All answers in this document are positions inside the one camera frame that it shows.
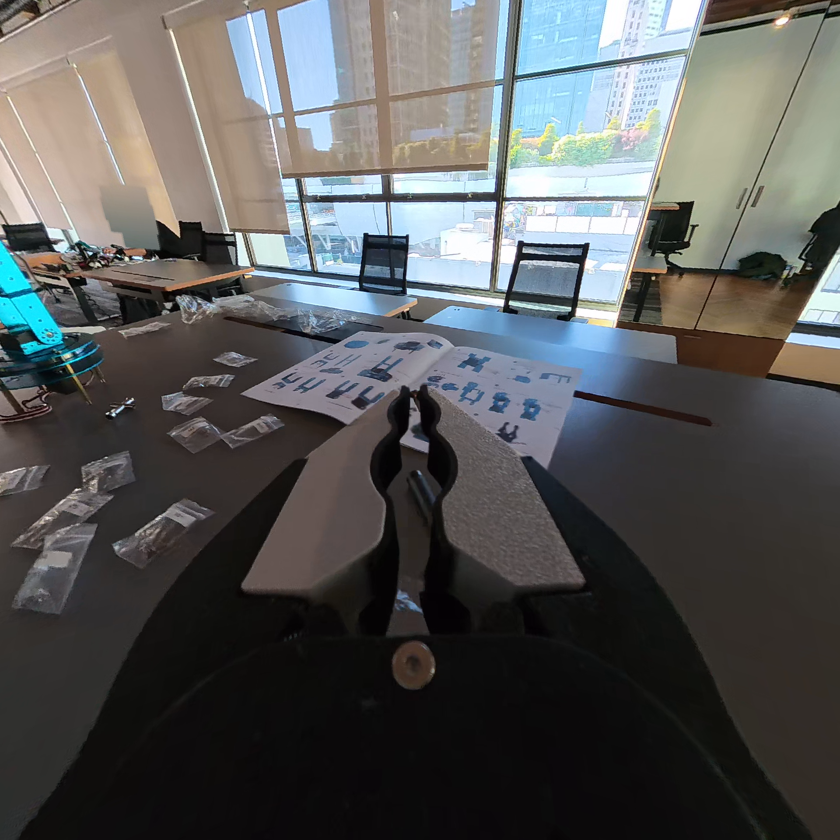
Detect wood-topped side desk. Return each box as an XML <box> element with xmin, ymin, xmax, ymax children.
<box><xmin>630</xmin><ymin>252</ymin><xmax>669</xmax><ymax>322</ymax></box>

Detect red and black servo cable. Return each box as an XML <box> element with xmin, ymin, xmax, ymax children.
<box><xmin>0</xmin><ymin>387</ymin><xmax>53</xmax><ymax>424</ymax></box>

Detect small metal cylinder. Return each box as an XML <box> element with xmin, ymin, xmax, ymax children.
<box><xmin>406</xmin><ymin>469</ymin><xmax>435</xmax><ymax>526</ymax></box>

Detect large glass window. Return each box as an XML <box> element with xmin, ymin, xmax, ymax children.
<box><xmin>226</xmin><ymin>0</ymin><xmax>706</xmax><ymax>309</ymax></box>

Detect white cabinet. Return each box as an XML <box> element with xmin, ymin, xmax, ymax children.
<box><xmin>656</xmin><ymin>10</ymin><xmax>840</xmax><ymax>273</ymax></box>

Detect crumpled clear plastic wrap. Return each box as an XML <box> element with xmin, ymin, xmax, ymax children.
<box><xmin>176</xmin><ymin>294</ymin><xmax>378</xmax><ymax>336</ymax></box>

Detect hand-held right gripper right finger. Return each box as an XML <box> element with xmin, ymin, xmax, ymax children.
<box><xmin>416</xmin><ymin>385</ymin><xmax>587</xmax><ymax>636</ymax></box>

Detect scattered clear parts bags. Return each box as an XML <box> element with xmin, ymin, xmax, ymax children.
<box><xmin>0</xmin><ymin>320</ymin><xmax>286</xmax><ymax>616</ymax></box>

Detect light grey desk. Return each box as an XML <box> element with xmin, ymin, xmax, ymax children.
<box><xmin>248</xmin><ymin>282</ymin><xmax>418</xmax><ymax>321</ymax></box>
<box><xmin>425</xmin><ymin>304</ymin><xmax>678</xmax><ymax>365</ymax></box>

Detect wood-edged grey desk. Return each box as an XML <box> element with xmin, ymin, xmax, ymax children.
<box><xmin>26</xmin><ymin>252</ymin><xmax>256</xmax><ymax>322</ymax></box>

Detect beige roller blind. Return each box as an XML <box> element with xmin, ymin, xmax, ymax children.
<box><xmin>0</xmin><ymin>66</ymin><xmax>126</xmax><ymax>231</ymax></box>
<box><xmin>69</xmin><ymin>39</ymin><xmax>224</xmax><ymax>247</ymax></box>
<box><xmin>164</xmin><ymin>10</ymin><xmax>291</xmax><ymax>235</ymax></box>
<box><xmin>262</xmin><ymin>0</ymin><xmax>511</xmax><ymax>179</ymax></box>

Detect dark green backpack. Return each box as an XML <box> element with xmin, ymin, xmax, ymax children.
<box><xmin>738</xmin><ymin>251</ymin><xmax>788</xmax><ymax>280</ymax></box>

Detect printed instruction booklet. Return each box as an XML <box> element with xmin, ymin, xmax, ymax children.
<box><xmin>241</xmin><ymin>331</ymin><xmax>584</xmax><ymax>468</ymax></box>

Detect tangle of coloured cables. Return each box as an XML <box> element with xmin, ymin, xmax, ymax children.
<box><xmin>62</xmin><ymin>241</ymin><xmax>148</xmax><ymax>270</ymax></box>

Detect dark grey desk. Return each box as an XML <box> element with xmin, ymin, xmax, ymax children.
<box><xmin>0</xmin><ymin>302</ymin><xmax>840</xmax><ymax>840</ymax></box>

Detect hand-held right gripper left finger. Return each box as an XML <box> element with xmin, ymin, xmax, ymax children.
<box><xmin>241</xmin><ymin>386</ymin><xmax>412</xmax><ymax>636</ymax></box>

